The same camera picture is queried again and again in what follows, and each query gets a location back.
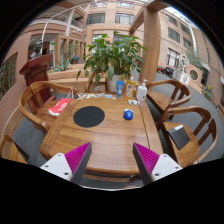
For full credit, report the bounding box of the wooden armchair holding red bag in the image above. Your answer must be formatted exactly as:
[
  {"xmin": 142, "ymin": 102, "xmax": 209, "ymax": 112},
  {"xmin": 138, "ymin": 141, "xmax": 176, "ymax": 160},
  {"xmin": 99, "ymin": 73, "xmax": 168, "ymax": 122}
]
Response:
[{"xmin": 18, "ymin": 80, "xmax": 79, "ymax": 134}]

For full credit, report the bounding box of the large green plant, white pot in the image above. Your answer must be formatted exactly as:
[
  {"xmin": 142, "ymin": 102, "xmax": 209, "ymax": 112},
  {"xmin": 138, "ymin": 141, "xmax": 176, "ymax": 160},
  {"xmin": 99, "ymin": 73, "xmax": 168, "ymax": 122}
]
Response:
[{"xmin": 76, "ymin": 30, "xmax": 149, "ymax": 93}]

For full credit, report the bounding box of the blue and white computer mouse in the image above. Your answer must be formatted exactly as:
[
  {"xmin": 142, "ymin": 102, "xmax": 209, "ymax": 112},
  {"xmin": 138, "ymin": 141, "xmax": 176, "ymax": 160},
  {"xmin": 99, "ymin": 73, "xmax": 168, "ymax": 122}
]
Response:
[{"xmin": 123, "ymin": 108, "xmax": 135, "ymax": 121}]

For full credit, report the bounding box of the yellow detergent bottle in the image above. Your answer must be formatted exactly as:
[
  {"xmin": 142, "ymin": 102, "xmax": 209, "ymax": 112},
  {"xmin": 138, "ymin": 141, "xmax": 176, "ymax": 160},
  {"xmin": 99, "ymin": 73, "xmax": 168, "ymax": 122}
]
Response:
[{"xmin": 125, "ymin": 75, "xmax": 137, "ymax": 99}]

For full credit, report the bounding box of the empty wooden armchair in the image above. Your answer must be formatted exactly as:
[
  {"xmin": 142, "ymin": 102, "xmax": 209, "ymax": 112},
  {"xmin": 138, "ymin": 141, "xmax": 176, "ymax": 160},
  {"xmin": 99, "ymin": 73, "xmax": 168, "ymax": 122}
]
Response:
[{"xmin": 145, "ymin": 79, "xmax": 193, "ymax": 116}]

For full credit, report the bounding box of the white pump bottle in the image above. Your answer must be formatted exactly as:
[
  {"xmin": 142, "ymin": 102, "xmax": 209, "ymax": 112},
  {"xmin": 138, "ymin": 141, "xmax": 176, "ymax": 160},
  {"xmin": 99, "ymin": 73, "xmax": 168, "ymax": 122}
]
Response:
[{"xmin": 135, "ymin": 78, "xmax": 149, "ymax": 102}]

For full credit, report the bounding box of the wooden chair beside plant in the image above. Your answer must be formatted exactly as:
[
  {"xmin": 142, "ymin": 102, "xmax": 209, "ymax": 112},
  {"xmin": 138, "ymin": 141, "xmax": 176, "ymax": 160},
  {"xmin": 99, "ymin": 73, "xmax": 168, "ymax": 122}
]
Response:
[{"xmin": 84, "ymin": 72, "xmax": 108, "ymax": 94}]

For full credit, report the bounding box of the black round mouse pad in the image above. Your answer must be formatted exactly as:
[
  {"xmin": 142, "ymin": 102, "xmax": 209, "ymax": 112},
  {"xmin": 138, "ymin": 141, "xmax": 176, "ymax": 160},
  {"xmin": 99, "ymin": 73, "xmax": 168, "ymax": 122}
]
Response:
[{"xmin": 72, "ymin": 105, "xmax": 106, "ymax": 129}]

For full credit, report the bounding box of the small potted flowering plant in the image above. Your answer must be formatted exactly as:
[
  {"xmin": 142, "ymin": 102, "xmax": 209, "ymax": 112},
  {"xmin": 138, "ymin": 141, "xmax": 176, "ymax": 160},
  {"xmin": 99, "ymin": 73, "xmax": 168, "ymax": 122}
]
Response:
[{"xmin": 202, "ymin": 84, "xmax": 214, "ymax": 99}]

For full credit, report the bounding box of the dark bust statue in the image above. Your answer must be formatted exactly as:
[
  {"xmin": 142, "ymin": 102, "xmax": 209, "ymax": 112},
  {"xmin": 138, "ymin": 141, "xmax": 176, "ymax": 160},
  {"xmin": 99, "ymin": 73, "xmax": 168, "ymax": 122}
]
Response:
[{"xmin": 29, "ymin": 39, "xmax": 44, "ymax": 60}]

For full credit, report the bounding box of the white air conditioner unit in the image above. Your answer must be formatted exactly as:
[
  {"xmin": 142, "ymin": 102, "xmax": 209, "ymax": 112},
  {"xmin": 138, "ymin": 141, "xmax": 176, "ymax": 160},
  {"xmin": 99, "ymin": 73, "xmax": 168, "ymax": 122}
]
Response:
[{"xmin": 173, "ymin": 70, "xmax": 191, "ymax": 86}]

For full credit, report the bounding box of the blue squeeze tube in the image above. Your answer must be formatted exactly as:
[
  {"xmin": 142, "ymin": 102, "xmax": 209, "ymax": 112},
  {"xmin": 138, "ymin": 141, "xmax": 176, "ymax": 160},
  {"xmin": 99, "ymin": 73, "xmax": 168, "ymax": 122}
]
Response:
[{"xmin": 116, "ymin": 80, "xmax": 125, "ymax": 99}]

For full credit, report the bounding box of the wooden armchair holding black notebook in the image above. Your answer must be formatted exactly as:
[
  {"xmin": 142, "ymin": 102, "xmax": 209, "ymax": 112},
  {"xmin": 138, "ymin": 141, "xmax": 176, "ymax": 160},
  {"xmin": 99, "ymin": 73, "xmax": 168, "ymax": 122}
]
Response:
[{"xmin": 156, "ymin": 105, "xmax": 218, "ymax": 169}]

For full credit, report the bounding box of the dark red wooden podium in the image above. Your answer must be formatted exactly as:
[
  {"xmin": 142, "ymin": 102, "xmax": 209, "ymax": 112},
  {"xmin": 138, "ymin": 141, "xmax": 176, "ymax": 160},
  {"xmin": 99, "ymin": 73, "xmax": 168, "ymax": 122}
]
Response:
[{"xmin": 18, "ymin": 53, "xmax": 54, "ymax": 116}]

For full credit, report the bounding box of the black notebook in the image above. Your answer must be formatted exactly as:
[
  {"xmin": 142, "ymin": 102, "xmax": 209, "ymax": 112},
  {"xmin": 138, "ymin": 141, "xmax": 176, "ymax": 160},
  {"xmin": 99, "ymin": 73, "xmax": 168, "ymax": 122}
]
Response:
[{"xmin": 166, "ymin": 124, "xmax": 192, "ymax": 151}]

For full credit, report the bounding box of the spiky green agave plant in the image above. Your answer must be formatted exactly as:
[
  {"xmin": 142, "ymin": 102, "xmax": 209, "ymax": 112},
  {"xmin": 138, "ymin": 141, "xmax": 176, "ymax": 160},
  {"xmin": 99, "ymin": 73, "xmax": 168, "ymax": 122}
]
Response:
[{"xmin": 49, "ymin": 54, "xmax": 73, "ymax": 73}]

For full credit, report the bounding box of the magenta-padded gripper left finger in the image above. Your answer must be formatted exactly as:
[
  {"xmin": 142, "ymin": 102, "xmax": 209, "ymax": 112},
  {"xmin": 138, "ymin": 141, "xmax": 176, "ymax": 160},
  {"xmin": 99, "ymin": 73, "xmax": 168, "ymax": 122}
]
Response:
[{"xmin": 39, "ymin": 142, "xmax": 93, "ymax": 186}]

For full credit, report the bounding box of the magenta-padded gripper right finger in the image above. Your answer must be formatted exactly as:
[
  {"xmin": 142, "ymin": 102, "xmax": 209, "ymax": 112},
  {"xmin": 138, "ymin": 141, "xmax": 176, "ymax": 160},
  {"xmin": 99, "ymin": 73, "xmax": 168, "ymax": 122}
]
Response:
[{"xmin": 132, "ymin": 142, "xmax": 184, "ymax": 186}]

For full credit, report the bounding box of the wooden chair with slatted back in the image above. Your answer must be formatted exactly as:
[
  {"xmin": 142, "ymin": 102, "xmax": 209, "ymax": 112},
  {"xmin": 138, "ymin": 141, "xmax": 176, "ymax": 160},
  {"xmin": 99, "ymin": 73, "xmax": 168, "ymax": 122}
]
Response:
[{"xmin": 0, "ymin": 134, "xmax": 30, "ymax": 165}]

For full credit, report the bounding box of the red paper bag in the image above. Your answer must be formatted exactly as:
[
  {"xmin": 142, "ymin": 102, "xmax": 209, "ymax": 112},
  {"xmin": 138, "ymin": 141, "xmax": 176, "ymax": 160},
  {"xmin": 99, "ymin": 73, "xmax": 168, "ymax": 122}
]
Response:
[{"xmin": 48, "ymin": 88, "xmax": 75, "ymax": 118}]

